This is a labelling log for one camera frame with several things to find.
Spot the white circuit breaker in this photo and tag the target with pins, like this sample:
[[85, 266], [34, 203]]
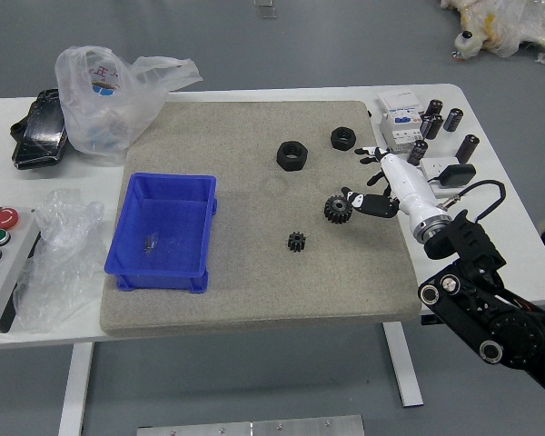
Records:
[[399, 122]]

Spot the plush toy in plastic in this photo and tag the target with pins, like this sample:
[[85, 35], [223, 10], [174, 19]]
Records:
[[504, 27]]

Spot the small black gear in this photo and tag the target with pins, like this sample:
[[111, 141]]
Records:
[[295, 242]]

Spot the metal floor plate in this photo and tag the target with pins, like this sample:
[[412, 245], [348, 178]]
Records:
[[264, 10]]

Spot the small bagged screw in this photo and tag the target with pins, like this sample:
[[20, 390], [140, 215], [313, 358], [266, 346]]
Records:
[[151, 243]]

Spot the black power adapter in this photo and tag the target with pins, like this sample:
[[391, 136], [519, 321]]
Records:
[[458, 175]]

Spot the blue plastic box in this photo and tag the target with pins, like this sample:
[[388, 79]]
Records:
[[172, 213]]

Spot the grey control button box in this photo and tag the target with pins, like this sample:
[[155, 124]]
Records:
[[13, 259]]

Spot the white power socket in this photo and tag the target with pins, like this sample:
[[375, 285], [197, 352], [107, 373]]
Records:
[[436, 165]]

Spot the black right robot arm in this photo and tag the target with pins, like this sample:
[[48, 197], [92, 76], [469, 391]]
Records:
[[472, 240]]

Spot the black cylindrical capacitor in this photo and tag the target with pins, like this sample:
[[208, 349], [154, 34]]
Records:
[[425, 123], [468, 148], [435, 128], [435, 108], [454, 120], [418, 152]]

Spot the black plastic tray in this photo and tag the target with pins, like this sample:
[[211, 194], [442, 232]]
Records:
[[38, 131]]

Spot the grey-brown foam mat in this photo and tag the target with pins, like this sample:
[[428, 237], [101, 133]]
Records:
[[254, 281]]

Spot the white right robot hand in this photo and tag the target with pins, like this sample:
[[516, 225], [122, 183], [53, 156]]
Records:
[[406, 184]]

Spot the crumpled clear plastic wrap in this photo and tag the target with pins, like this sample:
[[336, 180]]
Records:
[[59, 272]]

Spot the small black hex nut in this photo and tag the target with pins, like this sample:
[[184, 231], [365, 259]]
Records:
[[337, 141]]

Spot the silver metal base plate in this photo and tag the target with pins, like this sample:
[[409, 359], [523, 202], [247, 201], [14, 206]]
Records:
[[254, 428]]

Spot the red emergency stop button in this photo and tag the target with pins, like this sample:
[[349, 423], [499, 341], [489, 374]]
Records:
[[5, 218]]

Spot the white table leg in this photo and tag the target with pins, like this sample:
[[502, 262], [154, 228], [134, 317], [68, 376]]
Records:
[[404, 363], [75, 390]]

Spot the big black hex nut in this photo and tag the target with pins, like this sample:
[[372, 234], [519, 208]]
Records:
[[282, 159]]

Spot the translucent white plastic bag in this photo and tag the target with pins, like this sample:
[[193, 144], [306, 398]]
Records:
[[95, 131]]

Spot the big black gear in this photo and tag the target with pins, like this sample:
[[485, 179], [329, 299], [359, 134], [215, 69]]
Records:
[[336, 211]]

